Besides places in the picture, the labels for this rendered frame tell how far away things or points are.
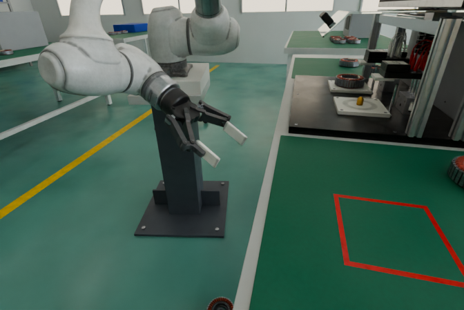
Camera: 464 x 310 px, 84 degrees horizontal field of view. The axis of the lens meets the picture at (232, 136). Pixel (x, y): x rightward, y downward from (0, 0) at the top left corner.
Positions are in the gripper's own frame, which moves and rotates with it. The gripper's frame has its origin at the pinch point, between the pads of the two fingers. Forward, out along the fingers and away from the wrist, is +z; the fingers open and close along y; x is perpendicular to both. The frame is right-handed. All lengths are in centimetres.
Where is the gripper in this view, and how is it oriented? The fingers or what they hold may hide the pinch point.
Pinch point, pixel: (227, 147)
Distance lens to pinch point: 63.6
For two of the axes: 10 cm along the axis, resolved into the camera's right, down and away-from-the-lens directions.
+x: 3.9, -6.8, -6.2
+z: 7.5, 6.3, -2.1
